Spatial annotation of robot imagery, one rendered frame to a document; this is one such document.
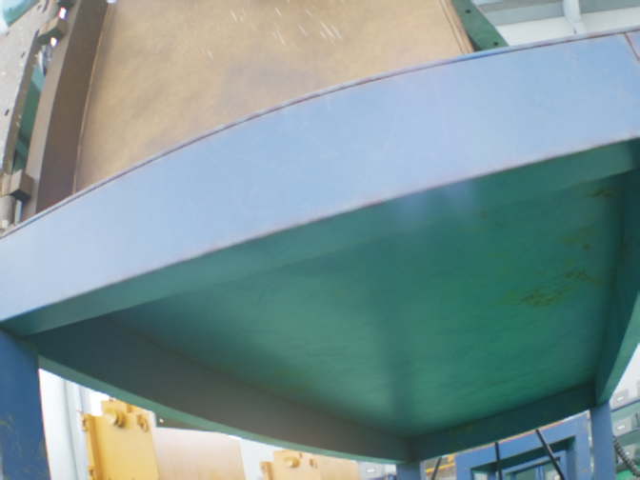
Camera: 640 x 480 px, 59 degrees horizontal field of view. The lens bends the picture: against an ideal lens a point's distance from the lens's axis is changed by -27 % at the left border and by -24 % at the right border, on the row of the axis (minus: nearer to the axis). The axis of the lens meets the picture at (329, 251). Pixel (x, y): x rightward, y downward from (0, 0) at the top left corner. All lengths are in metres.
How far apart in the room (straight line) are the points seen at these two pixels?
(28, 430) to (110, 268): 0.23
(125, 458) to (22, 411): 3.97
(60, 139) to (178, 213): 0.48
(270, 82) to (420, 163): 0.41
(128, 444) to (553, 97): 4.31
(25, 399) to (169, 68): 0.52
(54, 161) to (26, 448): 0.44
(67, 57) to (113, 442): 3.89
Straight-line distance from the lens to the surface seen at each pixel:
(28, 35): 1.14
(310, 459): 7.18
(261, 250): 0.48
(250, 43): 0.89
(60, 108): 0.97
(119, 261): 0.53
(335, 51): 0.81
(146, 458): 4.50
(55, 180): 0.92
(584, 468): 3.39
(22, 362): 0.68
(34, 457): 0.66
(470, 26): 1.55
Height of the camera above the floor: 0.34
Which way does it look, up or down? 24 degrees up
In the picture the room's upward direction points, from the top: 8 degrees counter-clockwise
